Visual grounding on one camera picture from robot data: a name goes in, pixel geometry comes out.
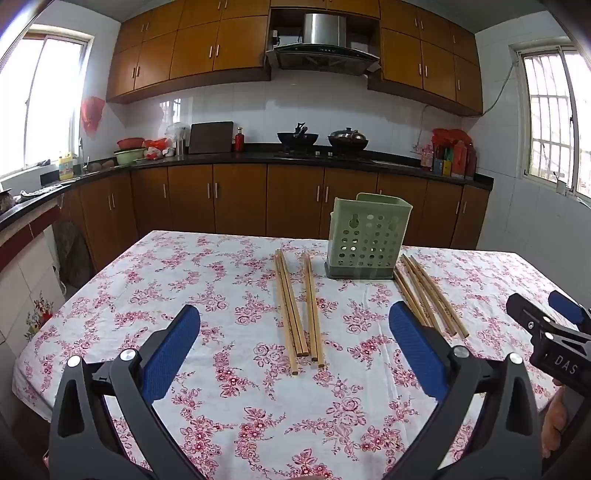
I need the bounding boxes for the wooden chopstick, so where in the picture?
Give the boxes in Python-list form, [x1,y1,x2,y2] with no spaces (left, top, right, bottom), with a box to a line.
[403,253,459,336]
[305,251,325,368]
[407,253,470,338]
[280,249,311,357]
[274,250,299,374]
[401,254,448,334]
[277,250,305,358]
[392,271,428,326]
[398,260,439,331]
[301,252,319,362]

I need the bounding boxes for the brown cutting board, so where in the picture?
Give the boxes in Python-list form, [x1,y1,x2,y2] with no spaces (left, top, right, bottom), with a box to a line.
[188,121,234,155]

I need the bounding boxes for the person's right hand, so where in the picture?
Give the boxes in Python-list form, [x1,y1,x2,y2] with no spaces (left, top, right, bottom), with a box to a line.
[540,385,572,460]

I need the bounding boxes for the orange red bottle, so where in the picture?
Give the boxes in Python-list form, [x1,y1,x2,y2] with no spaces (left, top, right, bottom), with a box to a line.
[452,141,468,178]

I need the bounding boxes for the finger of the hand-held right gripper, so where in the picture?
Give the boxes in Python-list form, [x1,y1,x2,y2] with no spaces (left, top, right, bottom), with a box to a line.
[506,292,556,334]
[549,290,591,334]

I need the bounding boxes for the wall cable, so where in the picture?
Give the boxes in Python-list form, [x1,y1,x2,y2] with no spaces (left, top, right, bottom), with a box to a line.
[481,64,517,114]

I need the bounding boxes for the red and white plastic bag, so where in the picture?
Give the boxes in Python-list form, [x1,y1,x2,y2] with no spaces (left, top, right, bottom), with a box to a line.
[142,137,176,160]

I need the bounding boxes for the green perforated utensil holder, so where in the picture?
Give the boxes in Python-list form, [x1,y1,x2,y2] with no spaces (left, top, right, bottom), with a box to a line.
[326,193,414,280]

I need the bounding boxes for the dark hanging cloth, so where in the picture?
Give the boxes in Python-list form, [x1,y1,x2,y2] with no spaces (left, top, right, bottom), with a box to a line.
[52,220,96,288]

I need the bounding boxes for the pot with steel lid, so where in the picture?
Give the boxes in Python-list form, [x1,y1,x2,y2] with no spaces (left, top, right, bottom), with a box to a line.
[328,128,370,152]

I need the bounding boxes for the red bag behind bottles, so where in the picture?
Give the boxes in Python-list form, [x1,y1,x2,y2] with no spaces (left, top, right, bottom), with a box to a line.
[431,128,472,147]

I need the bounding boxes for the floral tablecloth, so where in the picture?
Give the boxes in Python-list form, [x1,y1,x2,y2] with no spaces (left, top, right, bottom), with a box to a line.
[14,230,573,480]

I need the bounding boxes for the wooden base cabinets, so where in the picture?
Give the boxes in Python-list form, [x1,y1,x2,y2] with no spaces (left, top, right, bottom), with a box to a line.
[60,163,491,274]

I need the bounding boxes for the steel range hood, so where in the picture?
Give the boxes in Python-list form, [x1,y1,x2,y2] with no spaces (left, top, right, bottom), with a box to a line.
[265,13,382,77]

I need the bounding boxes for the green basin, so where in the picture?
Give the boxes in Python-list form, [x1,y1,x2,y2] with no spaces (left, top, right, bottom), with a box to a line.
[114,148,148,166]

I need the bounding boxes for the steel container with clear bag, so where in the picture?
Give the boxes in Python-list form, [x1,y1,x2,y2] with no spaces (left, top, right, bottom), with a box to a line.
[165,123,188,156]

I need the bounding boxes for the black kitchen countertop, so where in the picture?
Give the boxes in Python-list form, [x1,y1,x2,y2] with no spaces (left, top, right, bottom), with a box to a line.
[0,143,495,232]

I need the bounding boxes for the black wok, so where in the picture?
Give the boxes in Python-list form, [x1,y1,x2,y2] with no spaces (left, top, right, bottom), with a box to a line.
[277,122,320,148]

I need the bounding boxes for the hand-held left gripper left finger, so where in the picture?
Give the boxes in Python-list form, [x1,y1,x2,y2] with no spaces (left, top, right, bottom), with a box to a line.
[48,305,204,480]

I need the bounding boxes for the sliding window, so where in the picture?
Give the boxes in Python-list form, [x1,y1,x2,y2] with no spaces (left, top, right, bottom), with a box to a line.
[0,31,94,180]

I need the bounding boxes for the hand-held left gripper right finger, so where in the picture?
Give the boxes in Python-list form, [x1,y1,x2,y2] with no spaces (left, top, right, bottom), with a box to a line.
[383,302,543,480]

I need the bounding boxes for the wooden wall cabinet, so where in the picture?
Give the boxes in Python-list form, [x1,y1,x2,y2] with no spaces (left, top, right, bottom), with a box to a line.
[106,0,271,104]
[367,0,484,117]

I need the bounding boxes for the barred window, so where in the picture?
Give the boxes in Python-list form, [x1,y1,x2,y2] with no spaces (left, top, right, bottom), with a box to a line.
[509,39,591,200]

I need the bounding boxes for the hanging red plastic bag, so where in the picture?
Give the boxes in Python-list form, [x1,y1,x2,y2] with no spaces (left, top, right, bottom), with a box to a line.
[81,96,106,136]

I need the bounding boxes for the gas stove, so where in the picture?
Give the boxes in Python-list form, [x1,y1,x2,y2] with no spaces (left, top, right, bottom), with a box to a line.
[274,144,376,163]

